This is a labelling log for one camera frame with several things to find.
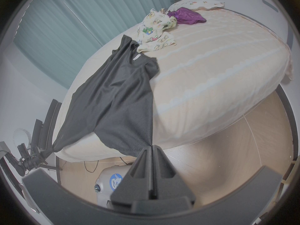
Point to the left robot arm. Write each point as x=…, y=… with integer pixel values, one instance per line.
x=23, y=163

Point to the black chest of drawers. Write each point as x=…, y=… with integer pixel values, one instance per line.
x=52, y=121

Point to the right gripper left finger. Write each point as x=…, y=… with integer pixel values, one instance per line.
x=138, y=181

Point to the white printed pillow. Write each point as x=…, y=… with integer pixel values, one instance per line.
x=199, y=3

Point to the purple garment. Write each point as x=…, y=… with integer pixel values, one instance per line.
x=187, y=16

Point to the black T-shirt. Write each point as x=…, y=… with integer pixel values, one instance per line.
x=117, y=97

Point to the black dressing table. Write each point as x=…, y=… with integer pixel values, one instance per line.
x=37, y=132

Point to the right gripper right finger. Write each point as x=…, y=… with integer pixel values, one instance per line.
x=168, y=181

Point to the round white mirror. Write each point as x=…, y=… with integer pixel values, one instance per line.
x=21, y=137

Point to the bed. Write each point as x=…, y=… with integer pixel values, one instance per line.
x=211, y=67

